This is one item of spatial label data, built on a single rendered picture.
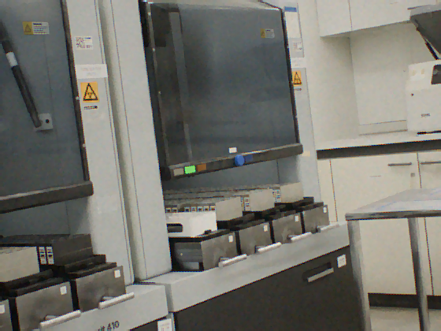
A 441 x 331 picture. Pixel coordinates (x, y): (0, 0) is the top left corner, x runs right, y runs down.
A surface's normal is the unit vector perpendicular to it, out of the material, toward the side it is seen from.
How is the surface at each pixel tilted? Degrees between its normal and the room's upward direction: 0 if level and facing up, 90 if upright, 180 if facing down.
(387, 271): 90
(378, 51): 90
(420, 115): 90
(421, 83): 59
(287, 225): 90
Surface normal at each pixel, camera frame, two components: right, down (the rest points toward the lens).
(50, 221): -0.61, 0.12
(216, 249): 0.78, -0.07
